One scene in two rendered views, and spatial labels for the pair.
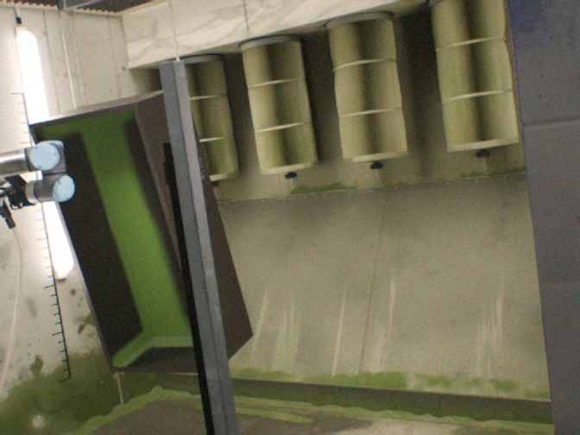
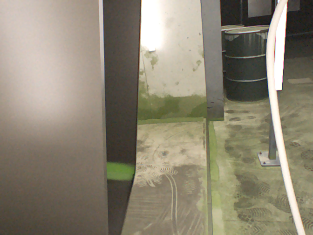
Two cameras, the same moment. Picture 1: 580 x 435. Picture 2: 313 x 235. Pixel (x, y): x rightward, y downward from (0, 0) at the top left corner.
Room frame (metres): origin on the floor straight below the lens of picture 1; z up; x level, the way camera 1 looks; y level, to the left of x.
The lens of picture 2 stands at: (3.43, 1.48, 1.23)
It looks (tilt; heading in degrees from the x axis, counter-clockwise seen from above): 23 degrees down; 249
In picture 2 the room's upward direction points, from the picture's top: 9 degrees counter-clockwise
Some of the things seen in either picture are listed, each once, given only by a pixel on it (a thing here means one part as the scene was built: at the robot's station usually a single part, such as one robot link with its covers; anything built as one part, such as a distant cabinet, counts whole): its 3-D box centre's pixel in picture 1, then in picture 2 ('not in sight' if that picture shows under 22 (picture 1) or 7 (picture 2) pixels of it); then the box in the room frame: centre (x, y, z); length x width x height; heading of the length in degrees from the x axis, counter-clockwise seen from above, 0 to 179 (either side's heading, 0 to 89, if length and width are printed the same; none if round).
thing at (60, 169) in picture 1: (51, 158); not in sight; (2.77, 0.84, 1.46); 0.12 x 0.09 x 0.12; 9
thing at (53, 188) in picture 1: (54, 188); not in sight; (2.78, 0.85, 1.35); 0.12 x 0.09 x 0.10; 63
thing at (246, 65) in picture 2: not in sight; (248, 64); (1.09, -0.98, 0.44); 0.59 x 0.58 x 0.89; 70
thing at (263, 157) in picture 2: not in sight; (271, 158); (2.00, 0.25, 0.01); 0.20 x 0.20 x 0.01; 55
